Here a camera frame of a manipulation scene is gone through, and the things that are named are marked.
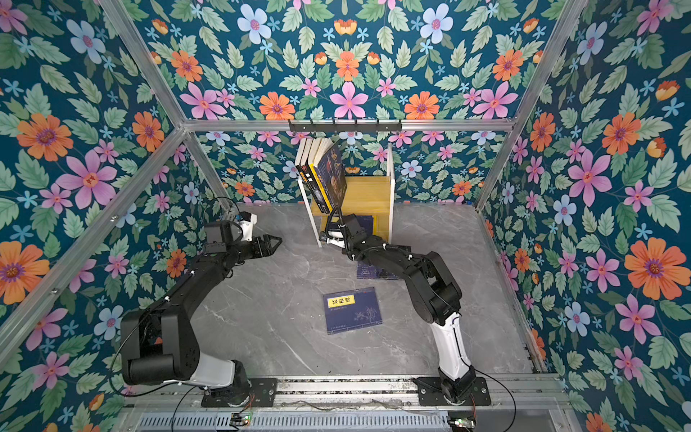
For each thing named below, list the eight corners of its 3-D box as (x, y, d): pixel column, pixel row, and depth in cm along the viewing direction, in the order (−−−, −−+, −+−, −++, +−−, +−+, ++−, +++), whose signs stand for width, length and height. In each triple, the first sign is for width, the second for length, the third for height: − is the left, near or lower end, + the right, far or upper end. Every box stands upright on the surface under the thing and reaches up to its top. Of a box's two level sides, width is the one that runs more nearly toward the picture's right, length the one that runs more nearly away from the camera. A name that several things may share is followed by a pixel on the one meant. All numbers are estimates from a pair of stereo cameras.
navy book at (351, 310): (327, 334, 86) (326, 332, 84) (324, 297, 94) (323, 294, 93) (382, 324, 88) (382, 321, 87) (374, 288, 97) (374, 285, 95)
